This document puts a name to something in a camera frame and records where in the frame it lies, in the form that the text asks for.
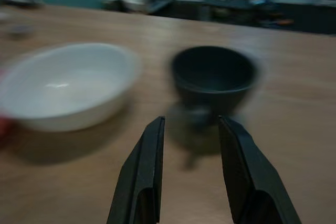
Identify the black cup with handle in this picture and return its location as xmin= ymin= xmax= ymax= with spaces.
xmin=167 ymin=45 xmax=260 ymax=130

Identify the white ceramic bowl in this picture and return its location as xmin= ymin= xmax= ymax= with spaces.
xmin=0 ymin=42 xmax=142 ymax=132

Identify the dark cluttered workbench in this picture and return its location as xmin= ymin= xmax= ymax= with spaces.
xmin=157 ymin=0 xmax=336 ymax=35

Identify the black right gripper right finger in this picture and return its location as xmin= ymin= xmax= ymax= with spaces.
xmin=218 ymin=115 xmax=302 ymax=224

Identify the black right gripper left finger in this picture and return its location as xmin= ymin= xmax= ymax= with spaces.
xmin=106 ymin=115 xmax=165 ymax=224

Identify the small dark object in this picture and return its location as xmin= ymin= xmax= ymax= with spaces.
xmin=7 ymin=23 xmax=34 ymax=39

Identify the red object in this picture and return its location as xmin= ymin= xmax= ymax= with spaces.
xmin=0 ymin=68 xmax=17 ymax=142

